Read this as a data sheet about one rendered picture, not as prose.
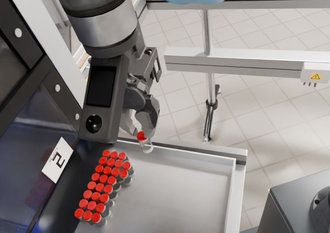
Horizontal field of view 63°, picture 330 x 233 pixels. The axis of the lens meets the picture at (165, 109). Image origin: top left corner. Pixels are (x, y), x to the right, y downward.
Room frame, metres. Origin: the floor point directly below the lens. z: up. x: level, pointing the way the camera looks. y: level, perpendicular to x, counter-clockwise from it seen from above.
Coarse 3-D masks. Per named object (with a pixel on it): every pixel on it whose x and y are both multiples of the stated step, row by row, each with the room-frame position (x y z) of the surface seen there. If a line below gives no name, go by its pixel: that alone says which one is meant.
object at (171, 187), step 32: (160, 160) 0.37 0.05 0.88; (192, 160) 0.35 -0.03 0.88; (224, 160) 0.31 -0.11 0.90; (128, 192) 0.31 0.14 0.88; (160, 192) 0.29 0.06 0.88; (192, 192) 0.26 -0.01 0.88; (224, 192) 0.24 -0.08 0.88; (128, 224) 0.23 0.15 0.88; (160, 224) 0.21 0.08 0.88; (192, 224) 0.19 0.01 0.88; (224, 224) 0.18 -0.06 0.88
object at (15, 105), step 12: (48, 60) 0.48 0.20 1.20; (36, 72) 0.44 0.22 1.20; (24, 84) 0.41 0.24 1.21; (36, 84) 0.43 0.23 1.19; (12, 96) 0.38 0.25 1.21; (24, 96) 0.39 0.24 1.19; (0, 108) 0.36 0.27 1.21; (12, 108) 0.36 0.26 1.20; (0, 120) 0.34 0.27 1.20; (0, 132) 0.33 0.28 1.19; (48, 192) 0.30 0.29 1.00; (36, 216) 0.26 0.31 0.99
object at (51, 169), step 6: (60, 144) 0.38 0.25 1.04; (66, 144) 0.39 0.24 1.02; (54, 150) 0.37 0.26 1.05; (60, 150) 0.38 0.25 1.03; (66, 150) 0.39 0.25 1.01; (72, 150) 0.40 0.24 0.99; (66, 156) 0.38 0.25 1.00; (48, 162) 0.34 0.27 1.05; (54, 162) 0.35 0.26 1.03; (60, 162) 0.36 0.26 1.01; (66, 162) 0.37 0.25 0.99; (48, 168) 0.33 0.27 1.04; (54, 168) 0.34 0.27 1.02; (48, 174) 0.33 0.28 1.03; (54, 174) 0.33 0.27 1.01; (54, 180) 0.32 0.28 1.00
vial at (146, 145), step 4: (144, 140) 0.28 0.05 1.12; (148, 140) 0.28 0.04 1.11; (140, 144) 0.28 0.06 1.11; (144, 144) 0.28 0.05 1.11; (148, 144) 0.28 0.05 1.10; (144, 148) 0.28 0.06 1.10; (148, 148) 0.28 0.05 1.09; (152, 148) 0.28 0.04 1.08; (144, 152) 0.28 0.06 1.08; (148, 152) 0.28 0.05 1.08
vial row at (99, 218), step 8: (120, 160) 0.38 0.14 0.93; (128, 160) 0.38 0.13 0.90; (120, 168) 0.36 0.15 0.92; (112, 176) 0.34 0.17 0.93; (112, 184) 0.32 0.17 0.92; (112, 192) 0.30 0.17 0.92; (104, 200) 0.28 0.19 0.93; (112, 200) 0.29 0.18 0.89; (96, 208) 0.27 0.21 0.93; (104, 208) 0.26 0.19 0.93; (96, 216) 0.25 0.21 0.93; (104, 216) 0.26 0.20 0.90; (96, 224) 0.24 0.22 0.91; (104, 224) 0.24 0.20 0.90
